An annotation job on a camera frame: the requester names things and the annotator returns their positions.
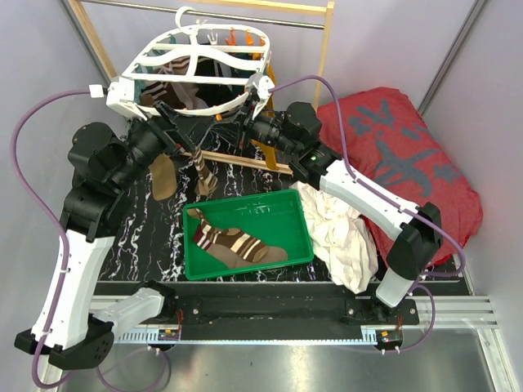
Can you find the white round clip hanger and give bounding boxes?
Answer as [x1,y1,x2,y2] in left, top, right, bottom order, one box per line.
[119,7,271,117]

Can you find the yellow socks with striped cuffs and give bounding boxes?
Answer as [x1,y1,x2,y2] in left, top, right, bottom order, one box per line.
[252,65,279,171]

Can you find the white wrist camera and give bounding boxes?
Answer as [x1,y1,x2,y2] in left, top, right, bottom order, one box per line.
[245,73,275,120]
[106,76,147,120]

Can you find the brown white striped sock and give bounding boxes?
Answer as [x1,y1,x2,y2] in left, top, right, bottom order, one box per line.
[191,147,218,196]

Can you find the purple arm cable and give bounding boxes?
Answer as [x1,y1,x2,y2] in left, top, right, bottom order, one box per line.
[269,74,467,354]
[11,88,169,392]

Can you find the white crumpled cloth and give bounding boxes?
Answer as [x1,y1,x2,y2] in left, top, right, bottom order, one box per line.
[290,181,378,294]

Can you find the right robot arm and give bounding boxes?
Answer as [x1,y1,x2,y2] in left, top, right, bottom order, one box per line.
[235,96,442,324]

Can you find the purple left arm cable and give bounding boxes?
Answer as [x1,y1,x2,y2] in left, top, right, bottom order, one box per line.
[11,88,169,392]

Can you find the brown striped socks in tray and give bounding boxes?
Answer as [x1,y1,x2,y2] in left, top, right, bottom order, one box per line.
[187,208,288,270]

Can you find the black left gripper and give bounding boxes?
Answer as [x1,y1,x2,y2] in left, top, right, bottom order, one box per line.
[111,99,216,190]

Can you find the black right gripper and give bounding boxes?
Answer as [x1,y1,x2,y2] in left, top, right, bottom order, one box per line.
[210,95,300,157]

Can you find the tan brown sock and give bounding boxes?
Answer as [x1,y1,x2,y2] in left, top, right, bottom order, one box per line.
[149,154,177,201]

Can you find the green plastic tray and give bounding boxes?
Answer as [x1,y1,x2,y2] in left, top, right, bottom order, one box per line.
[183,189,314,281]

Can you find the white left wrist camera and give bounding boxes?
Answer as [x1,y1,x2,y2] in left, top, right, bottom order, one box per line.
[106,76,147,120]

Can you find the red pillow with blue pattern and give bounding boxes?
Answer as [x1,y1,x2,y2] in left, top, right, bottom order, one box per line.
[317,87,483,246]

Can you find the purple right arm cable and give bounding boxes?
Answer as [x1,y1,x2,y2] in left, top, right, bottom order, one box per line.
[269,74,467,354]

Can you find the metal hanging rod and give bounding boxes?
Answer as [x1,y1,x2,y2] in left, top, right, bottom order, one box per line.
[85,0,325,30]

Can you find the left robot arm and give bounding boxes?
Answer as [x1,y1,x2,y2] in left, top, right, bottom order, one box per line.
[15,105,177,371]

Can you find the wooden clothes rack frame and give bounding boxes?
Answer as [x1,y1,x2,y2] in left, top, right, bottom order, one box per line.
[61,1,335,175]

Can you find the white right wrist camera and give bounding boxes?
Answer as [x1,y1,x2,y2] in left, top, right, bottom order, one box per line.
[245,73,275,120]

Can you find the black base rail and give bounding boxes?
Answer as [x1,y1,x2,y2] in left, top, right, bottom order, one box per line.
[144,283,419,344]

